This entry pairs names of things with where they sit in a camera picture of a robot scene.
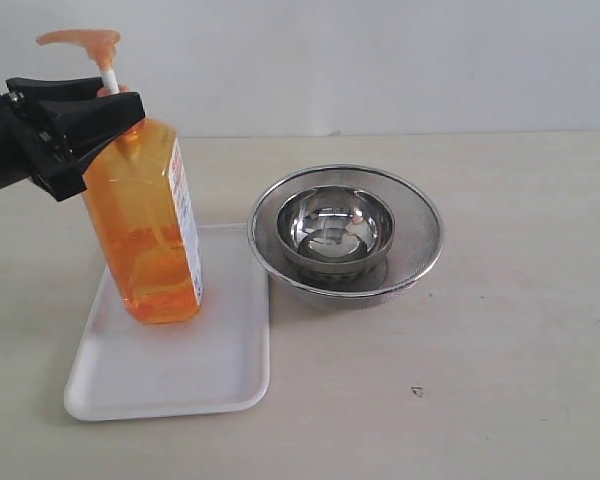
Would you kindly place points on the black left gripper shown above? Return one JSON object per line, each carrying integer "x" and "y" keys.
{"x": 51, "y": 131}

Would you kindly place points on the orange pump soap bottle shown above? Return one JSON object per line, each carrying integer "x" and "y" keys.
{"x": 140, "y": 207}

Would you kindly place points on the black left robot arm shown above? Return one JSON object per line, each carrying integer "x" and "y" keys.
{"x": 51, "y": 131}

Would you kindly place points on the small stainless steel bowl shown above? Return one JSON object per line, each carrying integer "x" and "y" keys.
{"x": 335, "y": 230}

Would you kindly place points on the white rectangular plastic tray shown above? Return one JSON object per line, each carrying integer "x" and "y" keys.
{"x": 218, "y": 362}

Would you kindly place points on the steel mesh colander basin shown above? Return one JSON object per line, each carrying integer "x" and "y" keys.
{"x": 417, "y": 245}

